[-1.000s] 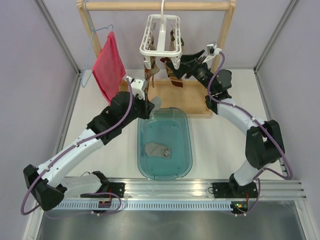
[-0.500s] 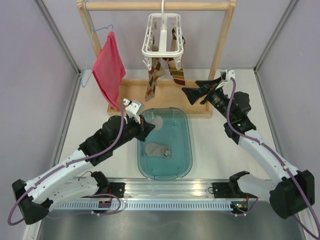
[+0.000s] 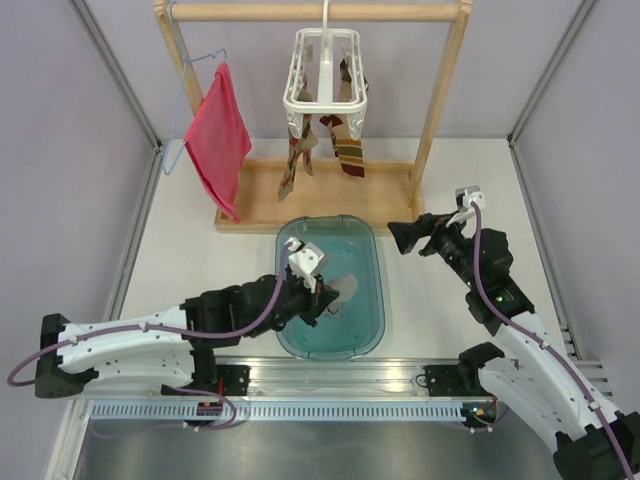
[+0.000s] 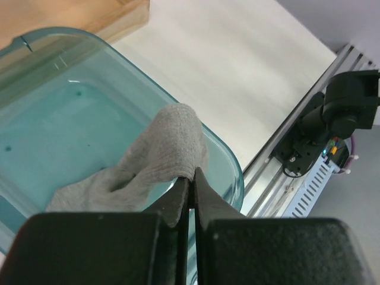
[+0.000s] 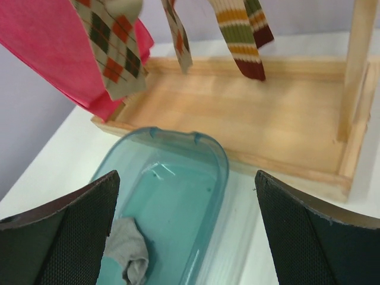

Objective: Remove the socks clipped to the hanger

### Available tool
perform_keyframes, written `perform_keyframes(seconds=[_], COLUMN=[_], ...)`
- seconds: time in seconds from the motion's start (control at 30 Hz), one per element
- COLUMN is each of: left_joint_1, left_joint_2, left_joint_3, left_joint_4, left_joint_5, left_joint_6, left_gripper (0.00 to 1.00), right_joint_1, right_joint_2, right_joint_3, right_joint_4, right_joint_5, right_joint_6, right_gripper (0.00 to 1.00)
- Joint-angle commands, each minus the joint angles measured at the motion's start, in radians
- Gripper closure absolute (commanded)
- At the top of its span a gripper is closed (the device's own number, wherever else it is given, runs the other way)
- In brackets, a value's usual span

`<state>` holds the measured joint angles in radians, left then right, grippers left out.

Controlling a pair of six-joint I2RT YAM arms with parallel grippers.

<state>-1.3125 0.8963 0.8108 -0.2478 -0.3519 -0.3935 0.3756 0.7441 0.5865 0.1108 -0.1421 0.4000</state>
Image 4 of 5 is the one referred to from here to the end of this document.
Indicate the slotted cable duct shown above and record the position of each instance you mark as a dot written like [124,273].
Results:
[310,189]

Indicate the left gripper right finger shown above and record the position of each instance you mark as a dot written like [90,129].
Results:
[234,249]

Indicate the aluminium mounting rail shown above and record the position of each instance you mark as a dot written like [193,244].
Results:
[268,191]

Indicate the wooden clothes rack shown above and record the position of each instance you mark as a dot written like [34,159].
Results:
[111,20]

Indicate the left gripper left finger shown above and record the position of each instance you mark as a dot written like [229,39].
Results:
[149,247]

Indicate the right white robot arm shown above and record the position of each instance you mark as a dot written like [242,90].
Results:
[349,102]

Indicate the blue translucent plastic bin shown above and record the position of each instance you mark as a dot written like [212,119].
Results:
[71,106]

